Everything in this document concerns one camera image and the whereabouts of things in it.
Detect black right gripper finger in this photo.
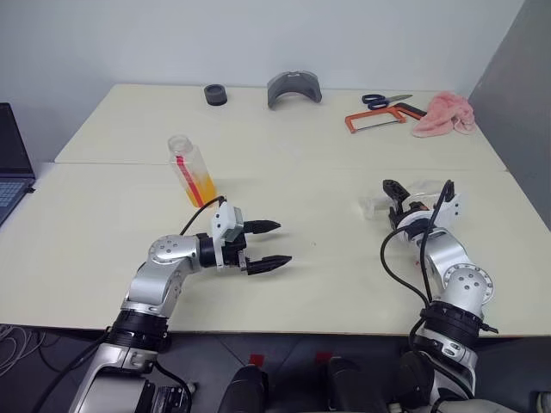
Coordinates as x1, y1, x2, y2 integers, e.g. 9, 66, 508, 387
382, 178, 411, 207

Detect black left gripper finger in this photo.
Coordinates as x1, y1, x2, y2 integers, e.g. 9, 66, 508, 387
243, 219, 282, 236
246, 255, 294, 277

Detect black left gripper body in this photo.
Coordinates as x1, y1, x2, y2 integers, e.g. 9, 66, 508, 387
222, 231, 251, 273

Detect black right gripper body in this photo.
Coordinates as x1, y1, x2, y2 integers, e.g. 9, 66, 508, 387
387, 199, 436, 230

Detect clear plastic bag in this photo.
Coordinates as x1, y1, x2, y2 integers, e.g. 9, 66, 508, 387
359, 180, 444, 219

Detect plastic bottle with orange liquid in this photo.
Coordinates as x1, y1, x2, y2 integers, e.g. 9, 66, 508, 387
166, 134, 218, 209

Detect orange hacksaw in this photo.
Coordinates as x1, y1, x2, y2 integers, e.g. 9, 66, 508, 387
344, 102, 428, 135

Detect pink fluffy towel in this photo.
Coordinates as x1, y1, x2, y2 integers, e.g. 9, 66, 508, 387
411, 89, 477, 139

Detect dark rounded shape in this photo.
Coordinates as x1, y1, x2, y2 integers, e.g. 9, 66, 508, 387
223, 364, 270, 413

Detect grey curved visor shell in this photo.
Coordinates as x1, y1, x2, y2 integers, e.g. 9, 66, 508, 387
266, 68, 323, 109

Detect dark laptop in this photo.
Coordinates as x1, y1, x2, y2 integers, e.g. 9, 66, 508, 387
0, 102, 36, 227

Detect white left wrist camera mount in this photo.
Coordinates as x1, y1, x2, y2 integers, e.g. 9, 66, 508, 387
209, 201, 245, 272

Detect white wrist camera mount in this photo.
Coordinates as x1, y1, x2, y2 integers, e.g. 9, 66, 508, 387
209, 201, 245, 272
396, 192, 467, 237

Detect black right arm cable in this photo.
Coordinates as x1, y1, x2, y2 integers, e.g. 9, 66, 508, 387
379, 179, 455, 345

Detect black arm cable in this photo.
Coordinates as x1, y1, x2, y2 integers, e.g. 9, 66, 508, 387
379, 179, 455, 345
178, 195, 228, 237

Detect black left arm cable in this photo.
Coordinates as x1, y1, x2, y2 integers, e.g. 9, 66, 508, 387
178, 195, 228, 237

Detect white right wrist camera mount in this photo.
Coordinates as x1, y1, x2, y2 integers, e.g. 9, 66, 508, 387
396, 192, 467, 237

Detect blue-handled scissors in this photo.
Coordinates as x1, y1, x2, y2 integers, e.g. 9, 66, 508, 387
361, 93, 413, 110

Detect black ring-shaped cylinder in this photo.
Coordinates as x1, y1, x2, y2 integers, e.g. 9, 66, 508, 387
203, 83, 228, 107

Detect white floor cable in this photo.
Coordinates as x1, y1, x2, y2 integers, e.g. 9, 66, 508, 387
0, 324, 44, 380

